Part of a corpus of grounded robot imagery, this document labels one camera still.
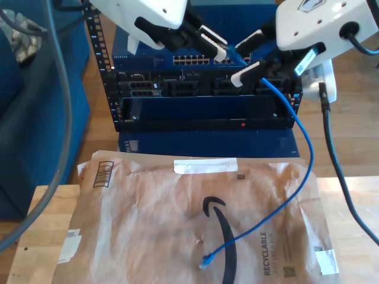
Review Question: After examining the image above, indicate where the blue network cable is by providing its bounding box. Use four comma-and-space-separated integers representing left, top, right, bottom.
198, 44, 314, 270

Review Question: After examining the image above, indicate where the black rack server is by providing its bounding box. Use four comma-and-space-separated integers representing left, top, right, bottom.
114, 69, 300, 98

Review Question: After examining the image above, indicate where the black rack shelf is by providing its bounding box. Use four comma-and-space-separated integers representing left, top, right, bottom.
118, 93, 297, 133

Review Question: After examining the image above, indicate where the blue box under rack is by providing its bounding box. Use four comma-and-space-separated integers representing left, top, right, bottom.
117, 130, 300, 159

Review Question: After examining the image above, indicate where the camouflage cushion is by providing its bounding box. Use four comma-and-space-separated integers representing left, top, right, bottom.
0, 8, 50, 64

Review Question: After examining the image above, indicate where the blue couch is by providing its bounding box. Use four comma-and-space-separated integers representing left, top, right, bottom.
0, 0, 91, 221

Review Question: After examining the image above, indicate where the brown paper mailer envelope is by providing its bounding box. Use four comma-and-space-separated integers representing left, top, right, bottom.
76, 150, 341, 284

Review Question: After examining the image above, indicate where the blue network switch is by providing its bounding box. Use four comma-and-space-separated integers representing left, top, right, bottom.
111, 4, 281, 71

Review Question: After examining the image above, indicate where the black rack frame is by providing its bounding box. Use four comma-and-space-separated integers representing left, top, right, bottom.
82, 7, 304, 133

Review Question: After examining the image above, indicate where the thick grey cable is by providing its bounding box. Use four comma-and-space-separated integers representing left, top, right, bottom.
0, 0, 74, 254

